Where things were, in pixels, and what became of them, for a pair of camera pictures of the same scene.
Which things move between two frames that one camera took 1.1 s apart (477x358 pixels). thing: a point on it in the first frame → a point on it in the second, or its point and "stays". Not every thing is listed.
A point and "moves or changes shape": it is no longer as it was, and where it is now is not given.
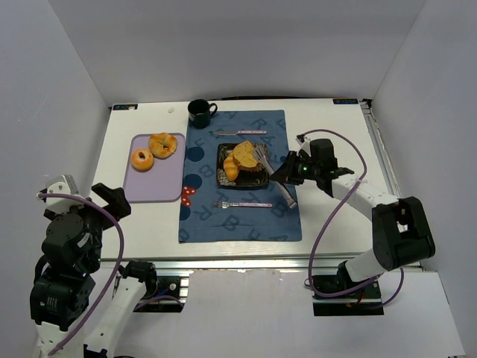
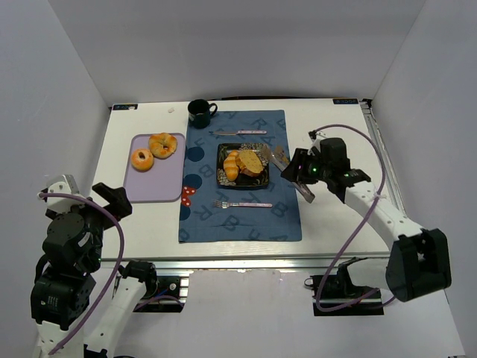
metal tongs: (259, 152) → (281, 158)
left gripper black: (108, 203) stays
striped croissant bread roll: (230, 168) stays
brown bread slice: (243, 154) moves or changes shape
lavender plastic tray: (161, 183) stays
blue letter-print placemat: (211, 213) stays
